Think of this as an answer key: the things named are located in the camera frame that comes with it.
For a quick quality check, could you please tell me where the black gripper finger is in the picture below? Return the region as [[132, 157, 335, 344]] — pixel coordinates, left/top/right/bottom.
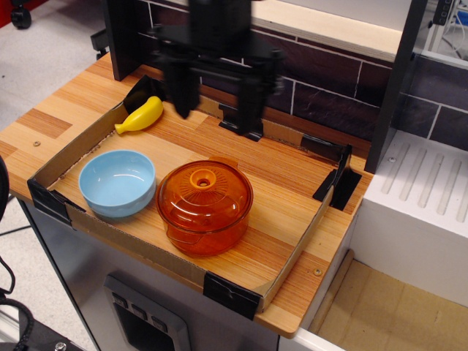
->
[[163, 61, 200, 118], [236, 75, 268, 136]]

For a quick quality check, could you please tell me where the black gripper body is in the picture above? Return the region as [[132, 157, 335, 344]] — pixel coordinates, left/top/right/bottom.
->
[[149, 1, 284, 91]]

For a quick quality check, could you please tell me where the orange transparent pot lid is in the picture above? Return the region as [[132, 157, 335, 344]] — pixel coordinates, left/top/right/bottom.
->
[[156, 160, 253, 232]]

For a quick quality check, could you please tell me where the orange transparent pot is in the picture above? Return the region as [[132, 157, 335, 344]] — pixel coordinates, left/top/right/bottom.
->
[[160, 156, 250, 256]]

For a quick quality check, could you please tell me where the cardboard fence with black tape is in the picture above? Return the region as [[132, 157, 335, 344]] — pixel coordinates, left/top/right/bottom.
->
[[28, 76, 369, 334]]

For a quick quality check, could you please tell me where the yellow toy banana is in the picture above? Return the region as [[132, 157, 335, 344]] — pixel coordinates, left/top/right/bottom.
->
[[115, 96, 164, 134]]

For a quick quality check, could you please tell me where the light blue bowl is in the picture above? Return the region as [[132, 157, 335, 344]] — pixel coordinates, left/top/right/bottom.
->
[[78, 150, 156, 218]]

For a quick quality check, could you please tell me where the black caster wheel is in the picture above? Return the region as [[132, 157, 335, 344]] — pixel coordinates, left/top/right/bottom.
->
[[10, 7, 32, 29]]

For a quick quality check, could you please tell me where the white toy sink unit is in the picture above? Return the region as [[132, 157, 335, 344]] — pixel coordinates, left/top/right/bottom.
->
[[350, 132, 467, 306]]

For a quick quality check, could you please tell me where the grey oven control panel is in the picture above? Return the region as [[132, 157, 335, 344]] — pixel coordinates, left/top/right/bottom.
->
[[104, 275, 191, 350]]

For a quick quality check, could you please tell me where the black cable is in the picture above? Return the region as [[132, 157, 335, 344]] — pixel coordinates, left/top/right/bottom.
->
[[0, 156, 36, 351]]

